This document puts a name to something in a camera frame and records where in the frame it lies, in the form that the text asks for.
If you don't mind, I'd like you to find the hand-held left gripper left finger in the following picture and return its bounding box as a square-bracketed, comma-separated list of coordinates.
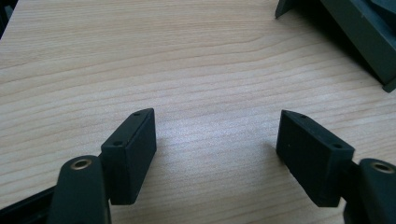
[100, 107, 158, 206]

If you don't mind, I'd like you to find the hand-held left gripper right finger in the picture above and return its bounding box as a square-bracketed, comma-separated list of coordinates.
[276, 109, 356, 208]

